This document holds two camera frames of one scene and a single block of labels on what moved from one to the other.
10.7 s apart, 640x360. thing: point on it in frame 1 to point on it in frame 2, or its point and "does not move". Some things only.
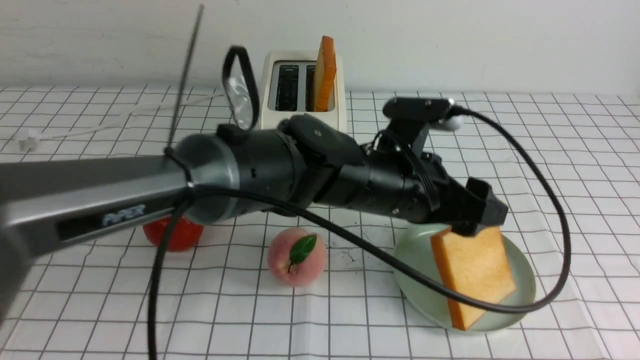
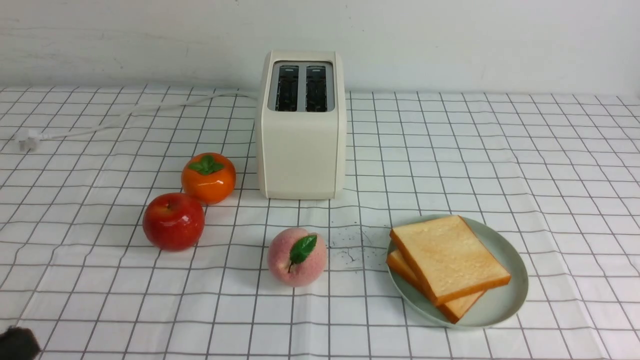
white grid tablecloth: [227, 302] does not move
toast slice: [325, 74] to [449, 258]
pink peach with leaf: [296, 257] does not move
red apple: [185, 236] does not move
